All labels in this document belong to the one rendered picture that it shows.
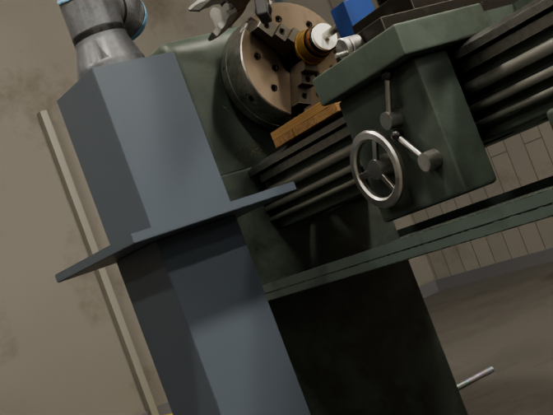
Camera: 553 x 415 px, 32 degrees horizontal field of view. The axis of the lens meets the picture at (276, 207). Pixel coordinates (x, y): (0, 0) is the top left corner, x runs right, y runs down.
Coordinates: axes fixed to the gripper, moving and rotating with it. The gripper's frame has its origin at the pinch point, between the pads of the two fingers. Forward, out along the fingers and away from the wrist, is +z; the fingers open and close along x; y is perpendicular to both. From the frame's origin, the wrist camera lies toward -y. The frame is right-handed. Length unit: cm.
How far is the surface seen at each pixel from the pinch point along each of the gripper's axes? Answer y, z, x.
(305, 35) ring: -0.9, -20.9, -33.9
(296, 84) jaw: -5.9, -11.9, -41.5
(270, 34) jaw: 6.7, -14.8, -35.8
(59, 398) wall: 59, 162, -292
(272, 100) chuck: -5.2, -4.7, -41.0
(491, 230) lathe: -78, -13, 19
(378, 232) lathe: -40, -5, -79
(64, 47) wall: 220, 44, -290
